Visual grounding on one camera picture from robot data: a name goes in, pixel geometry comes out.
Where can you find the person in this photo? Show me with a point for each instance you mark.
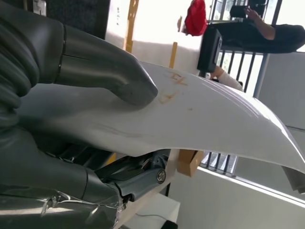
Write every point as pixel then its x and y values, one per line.
pixel 250 34

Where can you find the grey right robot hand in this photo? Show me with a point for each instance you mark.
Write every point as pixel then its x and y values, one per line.
pixel 47 189

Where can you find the brown cardboard box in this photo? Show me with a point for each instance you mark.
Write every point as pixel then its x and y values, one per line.
pixel 188 162

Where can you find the silver floor socket box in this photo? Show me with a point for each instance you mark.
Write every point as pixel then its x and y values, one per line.
pixel 40 8

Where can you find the black window railing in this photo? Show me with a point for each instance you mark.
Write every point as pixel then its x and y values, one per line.
pixel 260 75

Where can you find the red plastic bag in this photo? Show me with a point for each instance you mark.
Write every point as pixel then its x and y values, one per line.
pixel 196 19

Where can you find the white table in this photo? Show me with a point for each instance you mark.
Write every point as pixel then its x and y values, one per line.
pixel 154 208

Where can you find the black hard case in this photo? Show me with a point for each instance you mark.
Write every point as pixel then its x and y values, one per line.
pixel 209 50

